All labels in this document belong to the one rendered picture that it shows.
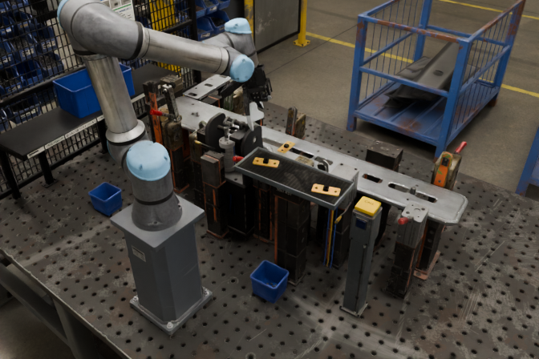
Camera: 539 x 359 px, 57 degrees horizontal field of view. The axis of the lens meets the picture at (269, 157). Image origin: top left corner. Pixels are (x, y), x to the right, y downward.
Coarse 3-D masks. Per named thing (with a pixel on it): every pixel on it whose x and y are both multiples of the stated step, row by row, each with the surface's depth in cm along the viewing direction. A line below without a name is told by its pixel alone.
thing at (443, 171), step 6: (444, 156) 180; (450, 156) 179; (444, 162) 180; (450, 162) 179; (438, 168) 183; (444, 168) 181; (438, 174) 183; (444, 174) 182; (438, 180) 183; (444, 180) 183
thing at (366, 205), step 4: (364, 196) 151; (360, 200) 150; (364, 200) 150; (368, 200) 150; (372, 200) 150; (356, 204) 148; (360, 204) 148; (364, 204) 148; (368, 204) 148; (372, 204) 148; (376, 204) 148; (380, 204) 149; (356, 208) 148; (360, 208) 147; (364, 208) 147; (368, 208) 147; (372, 208) 147; (376, 208) 147; (364, 212) 147; (368, 212) 146; (372, 212) 145
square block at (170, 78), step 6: (162, 78) 243; (168, 78) 242; (174, 78) 242; (180, 78) 243; (162, 84) 242; (168, 84) 239; (180, 84) 244; (162, 90) 243; (174, 90) 241; (180, 90) 246
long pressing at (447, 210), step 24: (192, 120) 220; (240, 120) 220; (264, 144) 204; (312, 144) 204; (360, 168) 191; (384, 168) 191; (360, 192) 180; (384, 192) 178; (408, 192) 178; (432, 192) 178; (456, 192) 179; (432, 216) 168; (456, 216) 168
